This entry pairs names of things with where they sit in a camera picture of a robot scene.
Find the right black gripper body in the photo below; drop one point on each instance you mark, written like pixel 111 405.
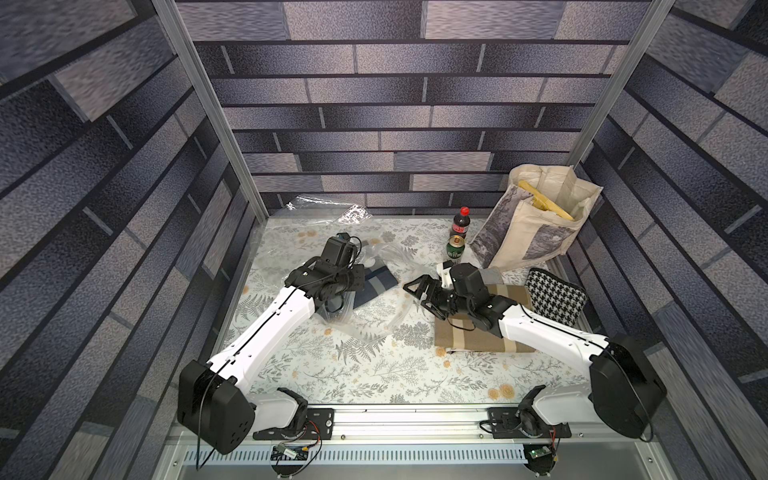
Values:
pixel 433 297

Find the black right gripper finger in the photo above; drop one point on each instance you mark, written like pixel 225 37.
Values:
pixel 430 306
pixel 419 286

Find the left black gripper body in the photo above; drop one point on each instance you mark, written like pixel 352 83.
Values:
pixel 353 279

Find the brown plaid scarf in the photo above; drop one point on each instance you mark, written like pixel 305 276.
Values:
pixel 459 333

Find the grey navy striped scarf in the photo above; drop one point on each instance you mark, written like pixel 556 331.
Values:
pixel 378 280

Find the grey black striped scarf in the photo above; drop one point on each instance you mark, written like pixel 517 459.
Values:
pixel 491 276

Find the clear plastic vacuum bag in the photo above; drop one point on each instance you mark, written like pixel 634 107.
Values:
pixel 324 210

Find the black white houndstooth scarf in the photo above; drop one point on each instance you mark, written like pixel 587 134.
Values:
pixel 555 298

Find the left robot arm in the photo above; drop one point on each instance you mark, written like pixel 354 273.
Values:
pixel 212 395

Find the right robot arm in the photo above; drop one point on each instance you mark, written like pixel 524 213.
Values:
pixel 623 390

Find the beige canvas tote bag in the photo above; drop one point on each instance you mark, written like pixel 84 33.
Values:
pixel 518 235

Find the green drink can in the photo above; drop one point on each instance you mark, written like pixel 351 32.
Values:
pixel 455 247

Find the dark soy sauce bottle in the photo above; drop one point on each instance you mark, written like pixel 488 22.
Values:
pixel 461 222

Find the yellow object in tote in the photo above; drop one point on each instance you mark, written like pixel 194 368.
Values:
pixel 542 202

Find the right circuit board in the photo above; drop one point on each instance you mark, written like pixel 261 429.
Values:
pixel 540 459

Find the circuit board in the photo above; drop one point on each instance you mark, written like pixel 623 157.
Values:
pixel 289 453
pixel 540 459

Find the left circuit board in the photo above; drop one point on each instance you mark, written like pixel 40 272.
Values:
pixel 289 453

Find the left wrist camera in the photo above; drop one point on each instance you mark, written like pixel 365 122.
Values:
pixel 344 238

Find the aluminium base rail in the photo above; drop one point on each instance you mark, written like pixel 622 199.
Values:
pixel 419 441

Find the aluminium frame post left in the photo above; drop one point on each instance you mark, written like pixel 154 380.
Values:
pixel 180 39

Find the aluminium frame post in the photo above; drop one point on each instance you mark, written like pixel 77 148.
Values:
pixel 636 49
pixel 180 39

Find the aluminium frame post right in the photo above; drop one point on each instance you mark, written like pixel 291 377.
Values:
pixel 636 49

